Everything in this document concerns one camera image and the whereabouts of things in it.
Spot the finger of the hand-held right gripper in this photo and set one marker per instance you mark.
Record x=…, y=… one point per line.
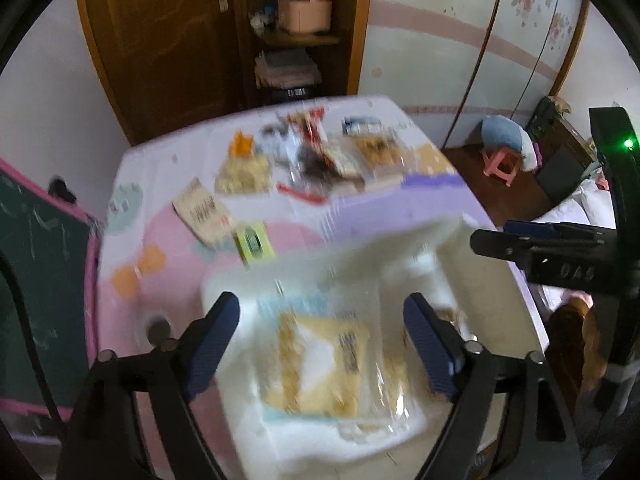
x=500, y=246
x=530, y=228

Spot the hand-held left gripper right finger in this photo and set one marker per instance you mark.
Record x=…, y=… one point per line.
x=425, y=345

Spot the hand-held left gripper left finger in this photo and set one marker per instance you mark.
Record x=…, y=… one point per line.
x=215, y=342

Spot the white plastic storage box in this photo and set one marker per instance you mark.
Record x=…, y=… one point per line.
x=400, y=260

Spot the green yellow snack packet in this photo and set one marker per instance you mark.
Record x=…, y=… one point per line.
x=254, y=244

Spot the clear biscuit packet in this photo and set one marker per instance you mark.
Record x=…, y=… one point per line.
x=320, y=360

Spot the white bedding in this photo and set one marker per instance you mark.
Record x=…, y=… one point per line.
x=595, y=205

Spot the black square bag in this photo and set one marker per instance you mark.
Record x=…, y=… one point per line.
x=560, y=172

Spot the pink plastic stool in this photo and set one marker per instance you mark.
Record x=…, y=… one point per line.
x=500, y=167

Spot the printed pastel tablecloth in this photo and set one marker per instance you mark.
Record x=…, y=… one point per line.
x=165, y=270

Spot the pink stool with cushion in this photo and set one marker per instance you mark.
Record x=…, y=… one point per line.
x=502, y=132

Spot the green cloth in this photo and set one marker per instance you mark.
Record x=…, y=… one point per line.
x=547, y=112

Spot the tan barcode snack packet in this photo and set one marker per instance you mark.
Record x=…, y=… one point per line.
x=202, y=212

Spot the blue topped clear cookie packet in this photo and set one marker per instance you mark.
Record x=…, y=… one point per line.
x=372, y=150

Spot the red strip snack packet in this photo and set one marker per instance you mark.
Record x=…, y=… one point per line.
x=300, y=194

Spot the orange topped cookie packet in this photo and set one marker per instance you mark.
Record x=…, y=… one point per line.
x=242, y=172

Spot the dark chocolate snack packet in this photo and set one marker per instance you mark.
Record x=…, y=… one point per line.
x=320, y=167

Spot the pink framed green chalkboard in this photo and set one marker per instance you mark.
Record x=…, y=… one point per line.
x=35, y=260

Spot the floral sliding wardrobe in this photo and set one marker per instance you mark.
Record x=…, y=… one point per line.
x=425, y=50

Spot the black chalkboard clip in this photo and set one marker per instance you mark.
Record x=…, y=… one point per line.
x=62, y=189

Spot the red white snack packet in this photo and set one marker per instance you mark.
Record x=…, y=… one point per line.
x=310, y=130

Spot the black bin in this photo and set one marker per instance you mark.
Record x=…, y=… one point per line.
x=295, y=94

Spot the brown wooden corner shelf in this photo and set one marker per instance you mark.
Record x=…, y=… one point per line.
x=350, y=35

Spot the stack of folded cloths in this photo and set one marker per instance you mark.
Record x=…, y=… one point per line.
x=287, y=67

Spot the brown wooden door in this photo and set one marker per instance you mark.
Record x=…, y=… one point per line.
x=160, y=50

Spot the small toy figures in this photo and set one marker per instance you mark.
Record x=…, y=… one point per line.
x=262, y=20

